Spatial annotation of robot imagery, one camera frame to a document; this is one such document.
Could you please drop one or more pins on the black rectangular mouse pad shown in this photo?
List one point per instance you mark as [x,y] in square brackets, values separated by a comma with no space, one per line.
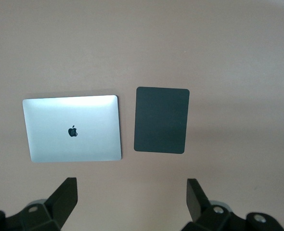
[160,120]

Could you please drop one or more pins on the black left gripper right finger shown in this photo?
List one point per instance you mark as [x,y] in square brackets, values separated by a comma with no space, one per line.
[197,207]

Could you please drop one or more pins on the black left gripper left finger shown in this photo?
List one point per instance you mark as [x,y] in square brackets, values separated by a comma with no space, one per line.
[60,207]

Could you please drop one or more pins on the silver closed laptop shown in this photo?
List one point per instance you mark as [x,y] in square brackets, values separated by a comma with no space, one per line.
[60,144]

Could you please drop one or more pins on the brown table cover mat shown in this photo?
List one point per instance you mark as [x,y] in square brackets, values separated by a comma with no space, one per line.
[142,36]

